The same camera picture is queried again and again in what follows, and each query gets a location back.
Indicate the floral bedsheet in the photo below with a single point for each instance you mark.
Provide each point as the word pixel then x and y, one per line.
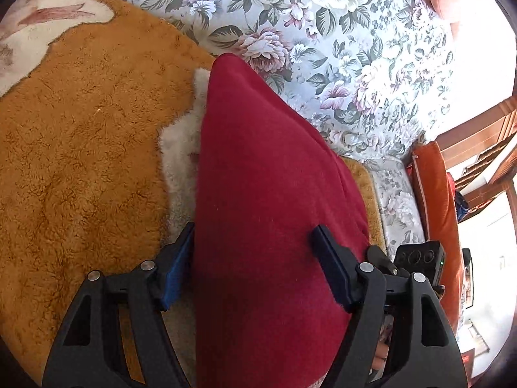
pixel 343 68

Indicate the orange and white plush blanket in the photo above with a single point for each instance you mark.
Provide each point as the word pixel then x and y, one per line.
pixel 80 149

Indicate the orange cushion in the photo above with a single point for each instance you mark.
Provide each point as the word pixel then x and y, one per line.
pixel 438 202

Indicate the red sweater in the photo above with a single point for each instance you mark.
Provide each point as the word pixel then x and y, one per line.
pixel 274 190

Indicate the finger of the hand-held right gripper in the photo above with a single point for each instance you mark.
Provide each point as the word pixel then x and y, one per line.
pixel 377 254

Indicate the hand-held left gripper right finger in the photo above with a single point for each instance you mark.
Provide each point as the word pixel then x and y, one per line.
pixel 333 266

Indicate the dark blue cloth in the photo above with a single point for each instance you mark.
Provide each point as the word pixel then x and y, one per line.
pixel 461 208

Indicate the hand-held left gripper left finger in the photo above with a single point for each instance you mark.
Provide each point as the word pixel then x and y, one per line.
pixel 177 275

